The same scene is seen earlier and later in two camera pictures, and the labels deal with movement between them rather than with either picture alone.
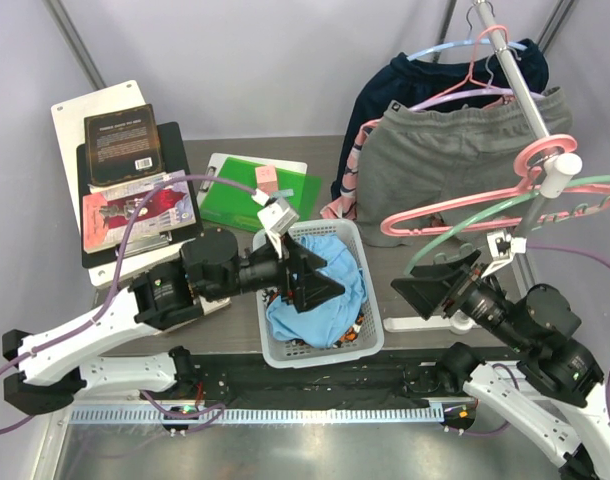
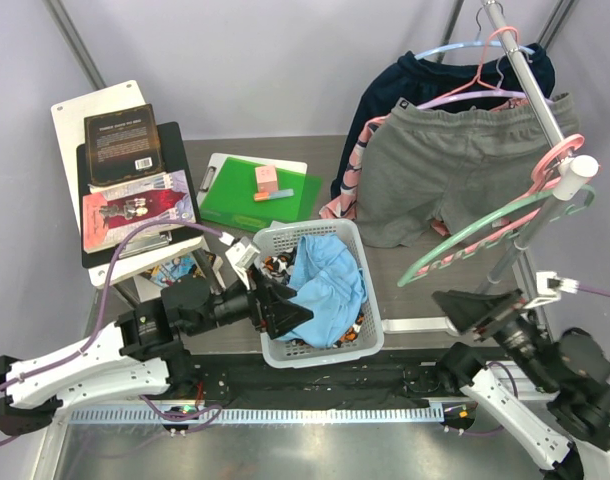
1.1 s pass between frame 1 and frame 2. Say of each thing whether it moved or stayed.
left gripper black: moved
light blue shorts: stayed
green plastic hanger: moved
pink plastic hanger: moved
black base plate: stayed
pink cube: stayed
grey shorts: stayed
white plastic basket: stayed
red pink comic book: stayed
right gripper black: moved
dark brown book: stayed
